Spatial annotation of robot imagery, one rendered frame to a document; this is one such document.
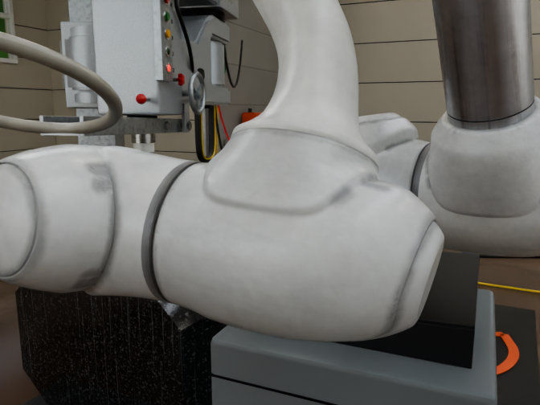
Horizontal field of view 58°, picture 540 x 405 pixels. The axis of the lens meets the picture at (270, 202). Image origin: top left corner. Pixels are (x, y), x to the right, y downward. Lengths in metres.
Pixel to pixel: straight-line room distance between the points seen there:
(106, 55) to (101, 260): 1.38
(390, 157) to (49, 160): 0.51
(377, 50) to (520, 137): 6.13
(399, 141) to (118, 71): 1.10
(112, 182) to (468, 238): 0.50
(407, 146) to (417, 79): 5.87
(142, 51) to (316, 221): 1.39
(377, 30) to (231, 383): 6.21
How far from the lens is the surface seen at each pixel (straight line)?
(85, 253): 0.32
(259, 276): 0.27
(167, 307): 1.41
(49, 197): 0.31
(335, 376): 0.71
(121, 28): 1.66
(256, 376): 0.76
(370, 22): 6.80
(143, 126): 1.59
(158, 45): 1.59
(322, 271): 0.26
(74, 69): 0.97
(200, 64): 2.00
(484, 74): 0.61
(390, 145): 0.74
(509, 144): 0.63
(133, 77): 1.63
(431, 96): 6.58
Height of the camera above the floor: 1.14
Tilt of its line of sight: 11 degrees down
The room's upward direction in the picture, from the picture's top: straight up
